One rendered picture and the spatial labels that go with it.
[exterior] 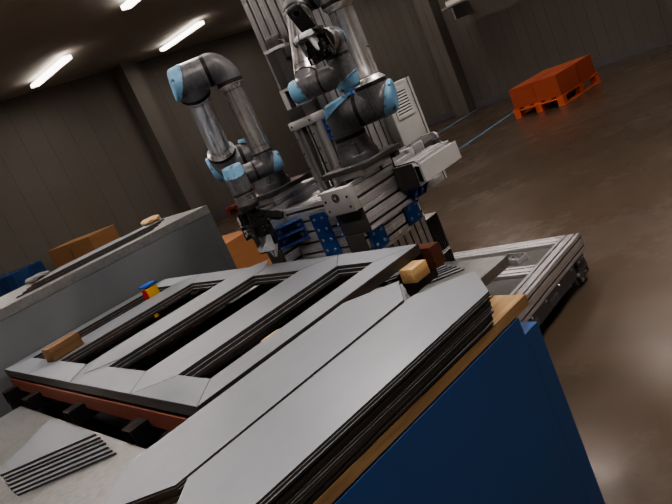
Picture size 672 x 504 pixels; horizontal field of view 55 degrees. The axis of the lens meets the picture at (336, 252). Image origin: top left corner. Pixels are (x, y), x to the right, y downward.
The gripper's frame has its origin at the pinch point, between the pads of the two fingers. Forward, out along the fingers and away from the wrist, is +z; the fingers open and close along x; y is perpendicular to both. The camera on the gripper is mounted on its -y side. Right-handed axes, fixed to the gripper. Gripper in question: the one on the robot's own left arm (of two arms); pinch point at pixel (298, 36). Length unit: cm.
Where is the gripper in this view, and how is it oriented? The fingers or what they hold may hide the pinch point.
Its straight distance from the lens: 177.9
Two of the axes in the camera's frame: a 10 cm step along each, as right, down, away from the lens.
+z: -2.4, 3.3, -9.1
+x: -8.3, 4.2, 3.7
